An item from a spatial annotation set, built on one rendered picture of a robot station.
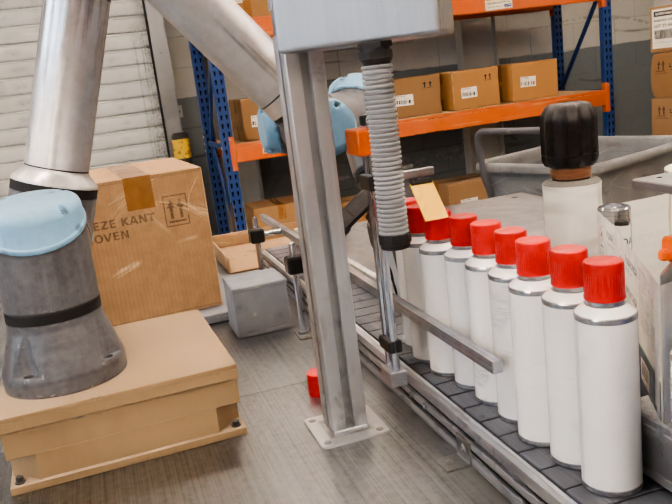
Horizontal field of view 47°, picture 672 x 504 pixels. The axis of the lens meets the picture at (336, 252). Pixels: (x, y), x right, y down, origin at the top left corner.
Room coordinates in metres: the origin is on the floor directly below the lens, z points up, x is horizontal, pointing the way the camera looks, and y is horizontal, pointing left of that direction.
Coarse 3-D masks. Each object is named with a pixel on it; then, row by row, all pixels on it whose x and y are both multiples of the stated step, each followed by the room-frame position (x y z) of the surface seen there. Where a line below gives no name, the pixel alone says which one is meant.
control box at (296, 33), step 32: (288, 0) 0.81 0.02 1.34; (320, 0) 0.80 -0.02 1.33; (352, 0) 0.79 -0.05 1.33; (384, 0) 0.78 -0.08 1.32; (416, 0) 0.77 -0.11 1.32; (448, 0) 0.83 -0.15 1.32; (288, 32) 0.81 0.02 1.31; (320, 32) 0.80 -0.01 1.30; (352, 32) 0.79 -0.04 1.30; (384, 32) 0.78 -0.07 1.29; (416, 32) 0.77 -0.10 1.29; (448, 32) 0.82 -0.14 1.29
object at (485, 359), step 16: (272, 224) 1.63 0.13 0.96; (352, 272) 1.13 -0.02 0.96; (368, 288) 1.06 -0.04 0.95; (400, 304) 0.94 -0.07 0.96; (416, 320) 0.90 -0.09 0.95; (432, 320) 0.86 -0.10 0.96; (448, 336) 0.81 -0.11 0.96; (464, 352) 0.78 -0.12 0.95; (480, 352) 0.75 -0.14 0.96; (496, 368) 0.72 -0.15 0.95
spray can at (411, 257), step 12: (408, 216) 0.95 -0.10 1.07; (420, 216) 0.94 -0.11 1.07; (420, 228) 0.94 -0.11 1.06; (420, 240) 0.93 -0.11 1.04; (408, 252) 0.94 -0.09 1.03; (408, 264) 0.94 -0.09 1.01; (420, 264) 0.93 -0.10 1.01; (408, 276) 0.94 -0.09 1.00; (420, 276) 0.93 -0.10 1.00; (408, 288) 0.95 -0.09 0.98; (420, 288) 0.93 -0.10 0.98; (408, 300) 0.95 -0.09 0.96; (420, 300) 0.93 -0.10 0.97; (420, 336) 0.94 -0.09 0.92; (420, 348) 0.94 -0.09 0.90; (420, 360) 0.94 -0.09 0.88
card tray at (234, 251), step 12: (264, 228) 2.07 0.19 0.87; (216, 240) 2.03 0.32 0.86; (228, 240) 2.04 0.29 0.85; (240, 240) 2.05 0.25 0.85; (276, 240) 2.04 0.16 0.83; (288, 240) 2.03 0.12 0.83; (216, 252) 1.91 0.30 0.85; (228, 252) 1.97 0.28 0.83; (240, 252) 1.95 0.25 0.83; (252, 252) 1.93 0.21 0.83; (228, 264) 1.74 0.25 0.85; (240, 264) 1.81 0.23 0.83; (252, 264) 1.80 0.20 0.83
